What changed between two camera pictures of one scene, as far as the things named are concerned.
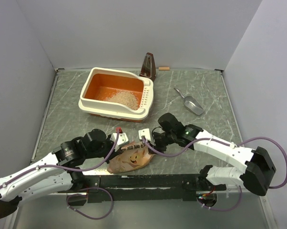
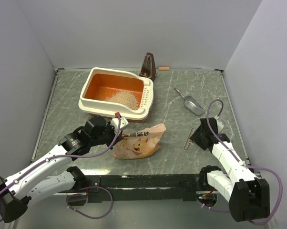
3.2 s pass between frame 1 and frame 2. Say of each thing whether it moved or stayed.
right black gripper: moved
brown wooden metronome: stayed
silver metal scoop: stayed
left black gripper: moved
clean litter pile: stayed
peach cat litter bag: moved
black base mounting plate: stayed
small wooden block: stayed
